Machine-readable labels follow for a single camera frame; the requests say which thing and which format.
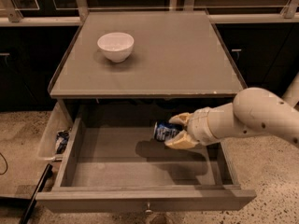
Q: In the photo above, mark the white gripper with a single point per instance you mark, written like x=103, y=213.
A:
x=198, y=125

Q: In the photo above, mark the crushed blue pepsi can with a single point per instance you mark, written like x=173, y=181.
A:
x=164, y=131

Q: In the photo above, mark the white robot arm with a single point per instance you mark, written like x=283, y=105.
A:
x=253, y=112

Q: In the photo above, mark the grey cabinet counter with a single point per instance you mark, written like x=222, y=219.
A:
x=175, y=55

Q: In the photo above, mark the grey open top drawer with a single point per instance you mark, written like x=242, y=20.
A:
x=112, y=163

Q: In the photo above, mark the silver drawer knob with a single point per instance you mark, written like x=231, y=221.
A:
x=148, y=210

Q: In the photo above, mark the white ceramic bowl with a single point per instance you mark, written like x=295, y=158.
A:
x=117, y=46

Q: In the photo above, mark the blue crumpled snack bag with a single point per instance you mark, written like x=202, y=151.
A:
x=61, y=141

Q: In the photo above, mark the clear plastic side bin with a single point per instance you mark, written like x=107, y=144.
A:
x=47, y=145

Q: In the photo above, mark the black pole on floor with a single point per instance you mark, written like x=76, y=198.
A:
x=47, y=173

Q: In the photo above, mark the metal railing frame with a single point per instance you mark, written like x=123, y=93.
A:
x=219, y=11

